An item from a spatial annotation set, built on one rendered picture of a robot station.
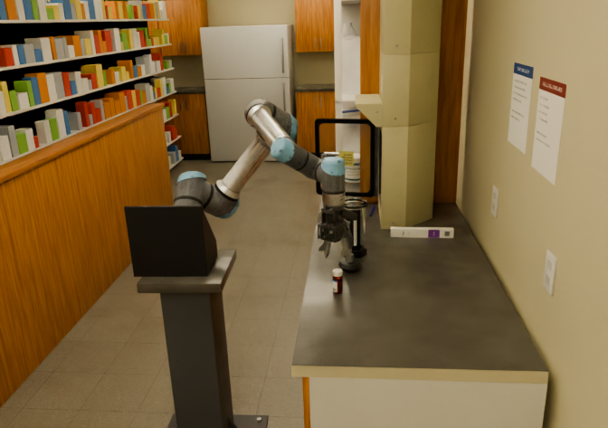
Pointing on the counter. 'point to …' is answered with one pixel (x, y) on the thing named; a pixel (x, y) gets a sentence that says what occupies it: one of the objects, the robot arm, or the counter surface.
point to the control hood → (370, 108)
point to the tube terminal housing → (408, 137)
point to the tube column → (411, 12)
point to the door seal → (371, 156)
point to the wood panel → (451, 124)
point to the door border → (370, 147)
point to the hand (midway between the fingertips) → (337, 256)
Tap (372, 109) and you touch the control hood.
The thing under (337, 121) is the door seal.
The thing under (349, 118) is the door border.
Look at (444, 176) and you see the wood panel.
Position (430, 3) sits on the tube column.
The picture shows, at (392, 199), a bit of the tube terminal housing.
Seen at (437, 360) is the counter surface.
